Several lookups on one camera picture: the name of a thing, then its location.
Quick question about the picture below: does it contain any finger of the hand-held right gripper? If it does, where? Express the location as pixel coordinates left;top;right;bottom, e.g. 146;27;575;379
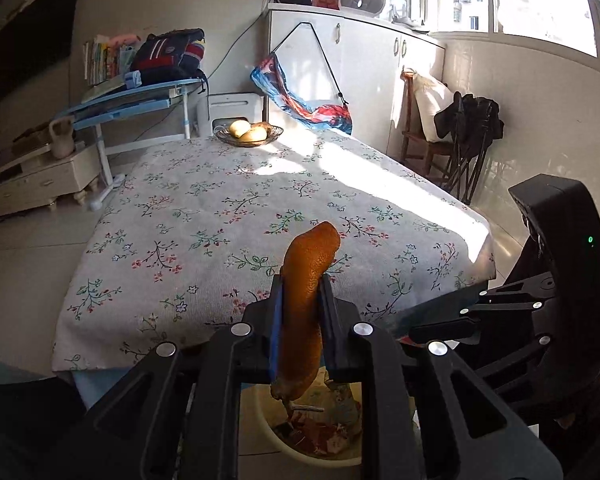
460;275;563;317
407;312;553;361

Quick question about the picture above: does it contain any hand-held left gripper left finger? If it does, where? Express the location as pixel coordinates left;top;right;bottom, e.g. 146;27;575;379
40;272;287;480

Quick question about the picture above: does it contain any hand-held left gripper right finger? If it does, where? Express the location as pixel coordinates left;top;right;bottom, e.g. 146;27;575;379
321;275;563;480

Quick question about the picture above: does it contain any orange peel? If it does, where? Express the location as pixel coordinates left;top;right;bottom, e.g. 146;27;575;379
271;221;341;401

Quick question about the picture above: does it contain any yellow plastic bin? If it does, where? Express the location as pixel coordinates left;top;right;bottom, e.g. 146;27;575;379
240;370;381;467

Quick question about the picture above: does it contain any red snack packet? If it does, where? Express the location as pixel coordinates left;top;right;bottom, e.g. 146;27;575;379
290;410;363;456

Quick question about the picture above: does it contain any floral tablecloth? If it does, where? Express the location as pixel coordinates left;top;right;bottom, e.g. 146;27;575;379
51;132;497;373

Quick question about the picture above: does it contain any black folding chair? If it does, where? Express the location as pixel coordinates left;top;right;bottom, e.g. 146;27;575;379
432;91;505;203

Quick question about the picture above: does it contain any wooden chair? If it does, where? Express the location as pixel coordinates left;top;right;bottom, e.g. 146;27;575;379
400;69;456;176

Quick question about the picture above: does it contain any white pillow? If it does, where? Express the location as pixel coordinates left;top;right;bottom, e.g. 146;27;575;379
412;72;456;143

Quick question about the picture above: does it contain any wicker fruit basket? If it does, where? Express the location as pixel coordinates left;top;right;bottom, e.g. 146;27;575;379
215;125;284;148

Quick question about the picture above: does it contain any colourful printed bag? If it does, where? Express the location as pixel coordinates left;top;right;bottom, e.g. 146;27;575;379
250;21;355;136

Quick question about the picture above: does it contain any white floor appliance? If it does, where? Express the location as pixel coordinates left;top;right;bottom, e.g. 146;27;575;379
196;92;261;137

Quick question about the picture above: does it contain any white cabinet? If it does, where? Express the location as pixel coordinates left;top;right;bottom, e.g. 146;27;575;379
266;2;447;161

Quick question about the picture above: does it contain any blue study desk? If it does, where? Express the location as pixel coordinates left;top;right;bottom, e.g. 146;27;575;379
62;77;208;208

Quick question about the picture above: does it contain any white television stand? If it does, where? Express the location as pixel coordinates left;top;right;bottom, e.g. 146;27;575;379
0;132;103;221

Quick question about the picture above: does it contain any pink kettle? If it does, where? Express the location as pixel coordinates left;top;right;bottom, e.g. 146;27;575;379
49;115;77;158

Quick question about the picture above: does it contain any dark striped backpack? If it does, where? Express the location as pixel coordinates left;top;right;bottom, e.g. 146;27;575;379
130;29;207;85

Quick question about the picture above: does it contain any row of books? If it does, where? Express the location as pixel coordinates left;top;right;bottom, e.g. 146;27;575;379
83;35;136;87

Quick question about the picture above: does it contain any black television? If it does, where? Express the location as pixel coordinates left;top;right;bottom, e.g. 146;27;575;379
0;0;84;107

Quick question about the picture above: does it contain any black wall cable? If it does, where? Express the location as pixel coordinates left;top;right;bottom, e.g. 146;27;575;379
206;10;271;93

